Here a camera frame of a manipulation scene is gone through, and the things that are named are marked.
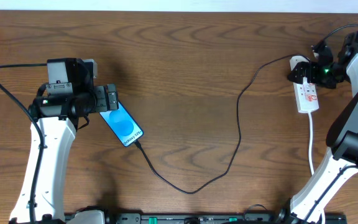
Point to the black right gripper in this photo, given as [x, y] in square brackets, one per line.
[310, 71]

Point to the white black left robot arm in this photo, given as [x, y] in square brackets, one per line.
[69, 94]

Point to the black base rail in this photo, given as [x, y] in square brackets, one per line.
[99, 215]

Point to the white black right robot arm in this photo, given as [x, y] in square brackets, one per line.
[340, 161]

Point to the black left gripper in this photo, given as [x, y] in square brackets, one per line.
[111, 99]

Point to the blue Galaxy smartphone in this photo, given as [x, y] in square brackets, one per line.
[123, 125]

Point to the white power strip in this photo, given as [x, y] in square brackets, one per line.
[305, 93]

